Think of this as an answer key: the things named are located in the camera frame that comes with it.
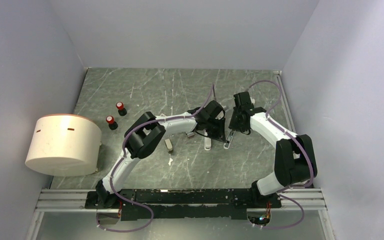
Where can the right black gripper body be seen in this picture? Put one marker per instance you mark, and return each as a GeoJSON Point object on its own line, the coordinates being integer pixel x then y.
{"type": "Point", "coordinates": [234, 122]}

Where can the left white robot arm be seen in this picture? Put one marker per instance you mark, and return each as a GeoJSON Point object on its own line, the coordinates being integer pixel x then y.
{"type": "Point", "coordinates": [142, 138]}

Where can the red stamp near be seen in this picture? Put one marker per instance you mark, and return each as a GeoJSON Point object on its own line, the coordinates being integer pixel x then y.
{"type": "Point", "coordinates": [112, 124]}

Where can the red stamp far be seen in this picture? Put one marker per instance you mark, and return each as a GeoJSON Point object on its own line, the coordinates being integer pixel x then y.
{"type": "Point", "coordinates": [122, 111]}

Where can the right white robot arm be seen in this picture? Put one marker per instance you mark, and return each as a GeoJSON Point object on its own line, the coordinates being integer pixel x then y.
{"type": "Point", "coordinates": [294, 158]}

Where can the white cylindrical container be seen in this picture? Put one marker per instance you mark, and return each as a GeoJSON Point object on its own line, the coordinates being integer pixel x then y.
{"type": "Point", "coordinates": [64, 145]}

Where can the red stamp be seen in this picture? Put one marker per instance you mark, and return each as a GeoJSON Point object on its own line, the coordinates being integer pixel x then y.
{"type": "Point", "coordinates": [122, 111]}
{"type": "Point", "coordinates": [112, 124]}

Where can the small beige stapler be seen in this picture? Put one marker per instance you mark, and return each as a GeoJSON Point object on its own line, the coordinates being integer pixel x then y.
{"type": "Point", "coordinates": [169, 146]}

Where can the aluminium frame rail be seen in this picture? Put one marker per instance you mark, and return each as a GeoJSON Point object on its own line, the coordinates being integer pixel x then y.
{"type": "Point", "coordinates": [83, 200]}

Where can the small blue stapler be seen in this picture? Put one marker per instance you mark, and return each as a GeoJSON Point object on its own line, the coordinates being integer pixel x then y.
{"type": "Point", "coordinates": [229, 139]}

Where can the long white stapler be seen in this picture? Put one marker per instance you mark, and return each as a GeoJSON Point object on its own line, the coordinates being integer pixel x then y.
{"type": "Point", "coordinates": [207, 141]}

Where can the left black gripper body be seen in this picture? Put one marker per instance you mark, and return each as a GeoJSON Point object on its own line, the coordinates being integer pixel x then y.
{"type": "Point", "coordinates": [217, 122]}

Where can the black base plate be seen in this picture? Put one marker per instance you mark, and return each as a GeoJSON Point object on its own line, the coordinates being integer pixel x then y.
{"type": "Point", "coordinates": [230, 203]}

